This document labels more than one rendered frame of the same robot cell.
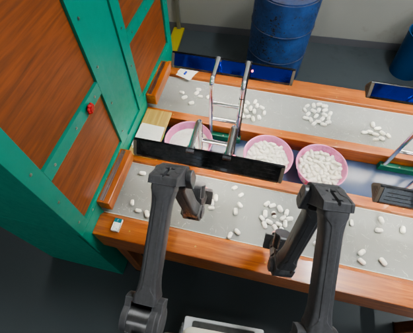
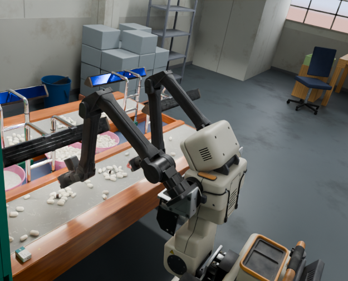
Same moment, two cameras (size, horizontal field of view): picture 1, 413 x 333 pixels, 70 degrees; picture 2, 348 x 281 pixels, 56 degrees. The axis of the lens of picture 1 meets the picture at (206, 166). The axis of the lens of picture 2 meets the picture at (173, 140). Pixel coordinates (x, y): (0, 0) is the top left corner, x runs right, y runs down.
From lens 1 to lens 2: 1.18 m
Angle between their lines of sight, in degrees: 58
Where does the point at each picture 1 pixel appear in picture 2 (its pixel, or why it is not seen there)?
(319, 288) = (191, 104)
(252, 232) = (112, 187)
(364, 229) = not seen: hidden behind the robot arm
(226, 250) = (114, 200)
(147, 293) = (151, 147)
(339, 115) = (74, 117)
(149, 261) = (137, 132)
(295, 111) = (48, 127)
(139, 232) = (48, 242)
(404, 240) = (167, 143)
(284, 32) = not seen: outside the picture
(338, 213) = (170, 74)
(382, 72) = not seen: hidden behind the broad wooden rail
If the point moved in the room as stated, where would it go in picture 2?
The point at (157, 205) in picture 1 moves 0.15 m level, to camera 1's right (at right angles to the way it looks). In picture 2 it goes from (114, 104) to (133, 94)
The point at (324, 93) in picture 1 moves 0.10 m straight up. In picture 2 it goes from (53, 111) to (53, 99)
